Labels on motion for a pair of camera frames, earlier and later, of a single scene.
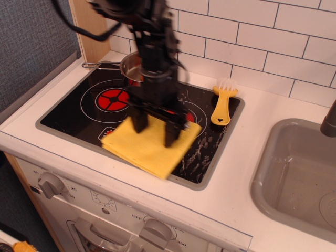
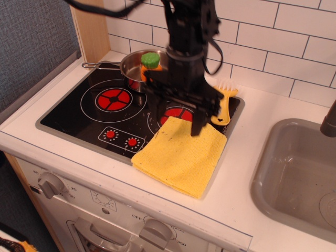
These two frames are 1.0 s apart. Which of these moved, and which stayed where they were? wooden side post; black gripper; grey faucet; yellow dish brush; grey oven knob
Moved: black gripper
Stayed: yellow dish brush; grey oven knob; grey faucet; wooden side post
